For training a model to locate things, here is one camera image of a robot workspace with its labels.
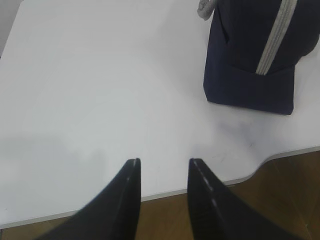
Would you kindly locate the navy blue lunch bag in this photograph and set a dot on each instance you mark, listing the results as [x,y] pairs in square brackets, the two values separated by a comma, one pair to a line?
[253,49]

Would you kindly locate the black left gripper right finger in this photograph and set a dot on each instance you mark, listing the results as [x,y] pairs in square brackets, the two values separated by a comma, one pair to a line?
[218,214]

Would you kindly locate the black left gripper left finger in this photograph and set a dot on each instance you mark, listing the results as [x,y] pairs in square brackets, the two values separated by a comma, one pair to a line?
[112,215]

